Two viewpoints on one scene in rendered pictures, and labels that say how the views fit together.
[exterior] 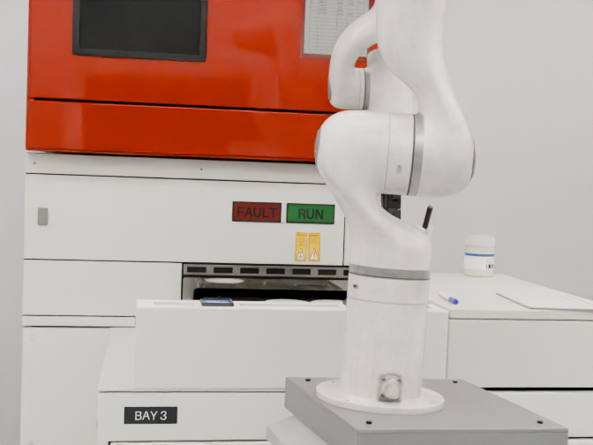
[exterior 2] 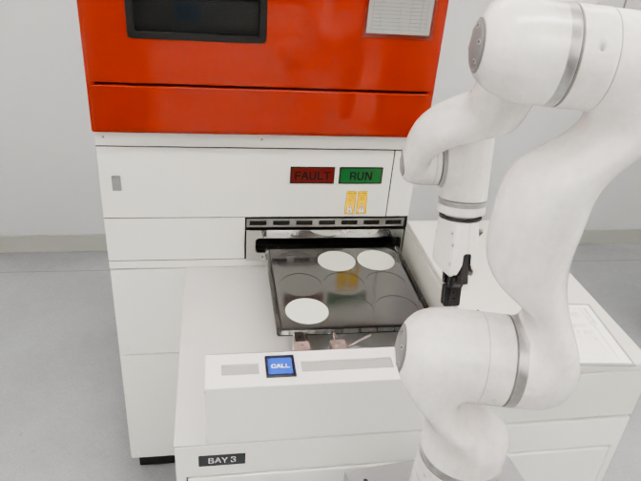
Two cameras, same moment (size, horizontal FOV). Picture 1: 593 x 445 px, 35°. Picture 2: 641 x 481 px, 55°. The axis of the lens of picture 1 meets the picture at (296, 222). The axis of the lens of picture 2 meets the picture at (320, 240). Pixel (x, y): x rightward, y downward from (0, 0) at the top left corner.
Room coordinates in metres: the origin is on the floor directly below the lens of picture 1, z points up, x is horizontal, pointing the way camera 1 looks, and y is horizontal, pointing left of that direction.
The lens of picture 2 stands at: (0.77, 0.11, 1.74)
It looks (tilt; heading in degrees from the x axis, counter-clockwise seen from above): 30 degrees down; 358
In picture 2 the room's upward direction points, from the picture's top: 5 degrees clockwise
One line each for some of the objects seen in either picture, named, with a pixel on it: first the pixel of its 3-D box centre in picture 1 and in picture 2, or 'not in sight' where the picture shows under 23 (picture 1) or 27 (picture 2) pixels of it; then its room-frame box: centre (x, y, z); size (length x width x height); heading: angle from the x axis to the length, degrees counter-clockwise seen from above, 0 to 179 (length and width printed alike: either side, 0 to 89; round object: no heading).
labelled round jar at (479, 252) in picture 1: (479, 255); not in sight; (2.28, -0.44, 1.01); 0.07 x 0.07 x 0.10
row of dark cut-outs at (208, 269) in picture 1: (275, 271); (326, 221); (2.25, 0.05, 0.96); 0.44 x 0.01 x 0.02; 99
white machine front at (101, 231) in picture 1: (201, 244); (262, 200); (2.23, 0.22, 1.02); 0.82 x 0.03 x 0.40; 99
